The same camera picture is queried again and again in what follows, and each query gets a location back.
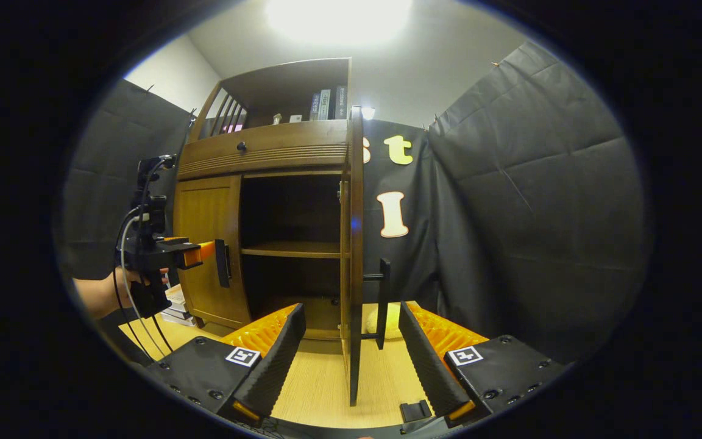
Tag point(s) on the wooden drawer with black knob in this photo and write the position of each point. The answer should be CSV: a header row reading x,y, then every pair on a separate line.
x,y
278,149

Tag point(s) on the white book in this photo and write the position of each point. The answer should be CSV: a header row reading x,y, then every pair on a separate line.
x,y
179,309
179,317

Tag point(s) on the wooden double-door shoe cabinet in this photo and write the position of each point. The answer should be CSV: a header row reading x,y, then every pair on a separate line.
x,y
290,207

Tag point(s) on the wooden cabinet door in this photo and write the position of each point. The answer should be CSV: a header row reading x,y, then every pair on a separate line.
x,y
205,244
356,244

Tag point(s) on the dark book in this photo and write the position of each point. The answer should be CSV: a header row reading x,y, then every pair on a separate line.
x,y
341,102

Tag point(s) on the pink box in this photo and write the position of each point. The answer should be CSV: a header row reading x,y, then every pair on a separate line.
x,y
233,128

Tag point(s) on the large ceiling light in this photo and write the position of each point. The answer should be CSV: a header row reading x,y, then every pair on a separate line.
x,y
339,18

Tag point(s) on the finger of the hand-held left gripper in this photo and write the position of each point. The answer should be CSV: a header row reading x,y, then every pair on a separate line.
x,y
198,255
175,239

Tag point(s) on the black backdrop cloth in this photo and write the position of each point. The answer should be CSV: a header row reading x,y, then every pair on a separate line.
x,y
540,201

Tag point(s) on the yellow round plush toy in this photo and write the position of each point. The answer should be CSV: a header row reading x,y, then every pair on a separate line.
x,y
390,320

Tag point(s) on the grey book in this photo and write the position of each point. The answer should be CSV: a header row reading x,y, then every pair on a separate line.
x,y
325,105

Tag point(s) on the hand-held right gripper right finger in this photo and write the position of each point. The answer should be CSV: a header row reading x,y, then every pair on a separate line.
x,y
427,360

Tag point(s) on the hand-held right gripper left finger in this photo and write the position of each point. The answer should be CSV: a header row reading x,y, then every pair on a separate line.
x,y
275,360

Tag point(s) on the blue book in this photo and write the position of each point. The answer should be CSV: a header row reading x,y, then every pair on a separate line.
x,y
315,107

